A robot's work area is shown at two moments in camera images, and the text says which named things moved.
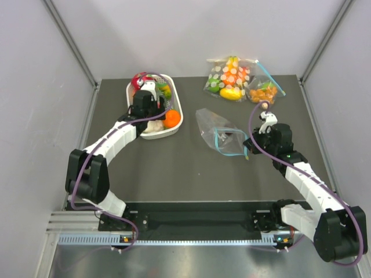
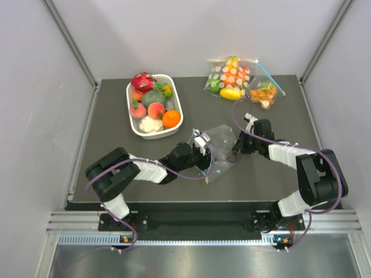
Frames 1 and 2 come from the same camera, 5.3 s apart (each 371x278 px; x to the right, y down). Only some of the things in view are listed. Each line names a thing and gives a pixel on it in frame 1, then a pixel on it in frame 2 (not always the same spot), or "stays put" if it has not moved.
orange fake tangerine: [173, 119] stays put
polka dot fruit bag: [228, 78] stays put
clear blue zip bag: [225, 138] -> [223, 142]
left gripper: [161, 109] -> [204, 160]
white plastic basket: [170, 103] stays put
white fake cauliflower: [155, 125] stays put
